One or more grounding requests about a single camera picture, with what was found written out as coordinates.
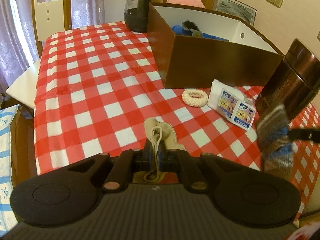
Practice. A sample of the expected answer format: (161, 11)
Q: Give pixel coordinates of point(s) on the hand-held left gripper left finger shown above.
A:
(147, 155)

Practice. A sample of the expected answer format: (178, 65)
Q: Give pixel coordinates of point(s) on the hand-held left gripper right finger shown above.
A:
(161, 157)

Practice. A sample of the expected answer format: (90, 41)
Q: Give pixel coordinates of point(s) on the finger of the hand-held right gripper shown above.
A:
(305, 135)

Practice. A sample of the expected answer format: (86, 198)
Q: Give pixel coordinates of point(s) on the striped knit sock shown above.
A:
(272, 135)

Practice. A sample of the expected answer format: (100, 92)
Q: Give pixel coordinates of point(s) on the cream scrunchie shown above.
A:
(195, 104)

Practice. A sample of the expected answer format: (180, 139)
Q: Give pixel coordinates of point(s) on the white tissue packet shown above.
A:
(220, 92)

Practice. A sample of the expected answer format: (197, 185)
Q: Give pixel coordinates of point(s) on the brown storage box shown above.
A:
(212, 62)

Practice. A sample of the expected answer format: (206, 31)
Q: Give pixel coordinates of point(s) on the dark grey cloth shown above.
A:
(190, 25)

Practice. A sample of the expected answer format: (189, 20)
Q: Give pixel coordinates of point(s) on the brown metal canister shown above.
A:
(295, 80)

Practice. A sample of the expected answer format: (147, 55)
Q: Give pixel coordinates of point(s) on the red checked tablecloth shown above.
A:
(87, 92)

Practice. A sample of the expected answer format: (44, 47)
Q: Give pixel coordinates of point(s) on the red printed package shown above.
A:
(307, 233)

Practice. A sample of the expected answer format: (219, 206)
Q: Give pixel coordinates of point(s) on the blue checked cloth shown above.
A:
(5, 155)

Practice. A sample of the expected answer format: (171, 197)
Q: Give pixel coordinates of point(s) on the dark glass jar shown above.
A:
(140, 12)

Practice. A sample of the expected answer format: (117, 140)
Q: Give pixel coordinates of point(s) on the framed picture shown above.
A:
(235, 10)

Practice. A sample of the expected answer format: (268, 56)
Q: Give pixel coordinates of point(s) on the purple curtain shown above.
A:
(87, 0)

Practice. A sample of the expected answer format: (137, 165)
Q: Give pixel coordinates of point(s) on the white wooden chair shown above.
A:
(47, 7)

